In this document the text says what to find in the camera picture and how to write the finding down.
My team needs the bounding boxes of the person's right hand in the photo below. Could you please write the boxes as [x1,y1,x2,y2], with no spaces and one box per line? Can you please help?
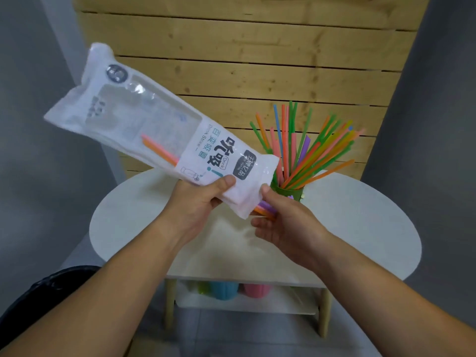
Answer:
[251,184,332,271]

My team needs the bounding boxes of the person's left hand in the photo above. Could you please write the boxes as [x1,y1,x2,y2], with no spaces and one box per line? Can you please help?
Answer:
[158,176,237,246]

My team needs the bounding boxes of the white plastic straw packet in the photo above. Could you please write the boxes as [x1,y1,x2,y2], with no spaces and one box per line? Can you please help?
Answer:
[43,42,280,220]

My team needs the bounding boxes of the person's right forearm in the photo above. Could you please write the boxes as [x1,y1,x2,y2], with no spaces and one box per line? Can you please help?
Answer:
[312,234,476,357]

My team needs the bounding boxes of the person's left forearm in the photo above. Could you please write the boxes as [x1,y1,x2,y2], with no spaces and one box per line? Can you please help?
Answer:
[0,218,187,357]

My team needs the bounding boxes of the green cup holding straws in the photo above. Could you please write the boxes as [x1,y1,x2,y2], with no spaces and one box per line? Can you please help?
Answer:
[269,171,306,203]

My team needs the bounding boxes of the bunch of colourful straws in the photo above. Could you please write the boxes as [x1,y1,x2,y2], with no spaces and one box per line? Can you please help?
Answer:
[249,100,367,192]

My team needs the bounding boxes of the pink drinking straw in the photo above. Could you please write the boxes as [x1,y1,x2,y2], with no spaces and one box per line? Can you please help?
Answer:
[141,134,180,161]

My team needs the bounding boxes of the pink plastic cup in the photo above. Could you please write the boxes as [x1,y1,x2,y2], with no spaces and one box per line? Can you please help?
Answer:
[243,284,271,299]

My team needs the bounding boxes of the white oval table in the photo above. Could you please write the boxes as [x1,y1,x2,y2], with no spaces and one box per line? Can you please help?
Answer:
[89,167,423,339]

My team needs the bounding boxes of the blue plastic cup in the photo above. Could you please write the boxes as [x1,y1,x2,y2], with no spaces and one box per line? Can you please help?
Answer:
[210,281,239,301]

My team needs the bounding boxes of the wooden slat panel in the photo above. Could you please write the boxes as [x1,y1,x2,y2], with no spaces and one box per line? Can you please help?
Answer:
[72,0,432,181]

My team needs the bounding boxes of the person's black trouser leg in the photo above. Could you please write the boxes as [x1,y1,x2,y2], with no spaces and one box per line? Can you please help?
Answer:
[0,265,103,328]

